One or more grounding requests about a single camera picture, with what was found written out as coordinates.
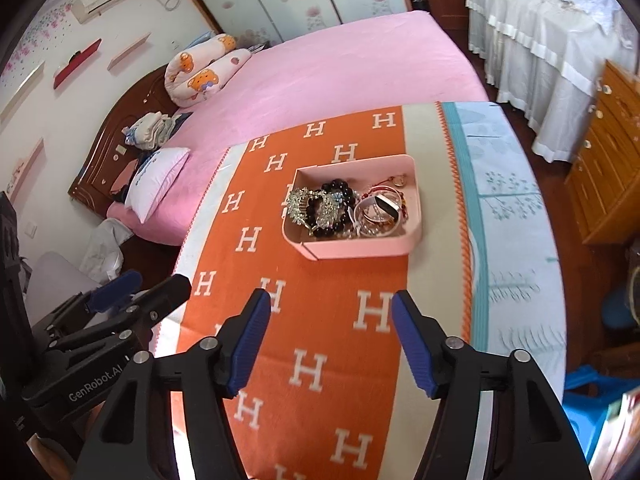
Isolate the silver rhinestone wing necklace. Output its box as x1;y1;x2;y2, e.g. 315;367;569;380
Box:
283;185;352;233

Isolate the red string bracelet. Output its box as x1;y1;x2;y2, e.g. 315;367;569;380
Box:
360;174;409;206

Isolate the black bead bracelet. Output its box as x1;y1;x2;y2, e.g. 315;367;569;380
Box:
304;178;360;239

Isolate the pink jewelry tray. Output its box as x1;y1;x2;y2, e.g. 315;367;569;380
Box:
282;154;422;261

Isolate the white tree pattern tablecloth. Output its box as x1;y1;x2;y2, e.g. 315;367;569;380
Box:
442;102;567;396

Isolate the orange H pattern blanket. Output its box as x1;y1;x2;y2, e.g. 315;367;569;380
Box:
157;104;471;479

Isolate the blue plastic stool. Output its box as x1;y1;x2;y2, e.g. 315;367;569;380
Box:
562;365;639;462

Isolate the white pillow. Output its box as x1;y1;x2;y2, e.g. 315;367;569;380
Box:
125;148;191;223

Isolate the dark wooden headboard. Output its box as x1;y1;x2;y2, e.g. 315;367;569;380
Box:
68;66;178;218

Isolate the folded clothes pile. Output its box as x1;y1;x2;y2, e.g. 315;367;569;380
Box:
122;112;177;151

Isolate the wooden desk with drawers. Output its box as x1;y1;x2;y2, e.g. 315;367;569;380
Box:
565;61;640;245

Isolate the bear print rolled quilt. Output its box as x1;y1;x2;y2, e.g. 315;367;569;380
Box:
164;34;253;108

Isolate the pink bed sheet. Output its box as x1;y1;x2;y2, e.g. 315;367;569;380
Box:
107;11;487;246

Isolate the white lace furniture cover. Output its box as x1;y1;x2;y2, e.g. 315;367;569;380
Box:
465;0;639;162

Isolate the white wall shelf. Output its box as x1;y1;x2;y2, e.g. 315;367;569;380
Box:
1;61;46;122

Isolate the red wall shelf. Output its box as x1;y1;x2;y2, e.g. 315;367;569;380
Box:
52;38;102;90

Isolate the pink wall shelf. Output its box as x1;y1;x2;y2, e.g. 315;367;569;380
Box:
106;32;151;72

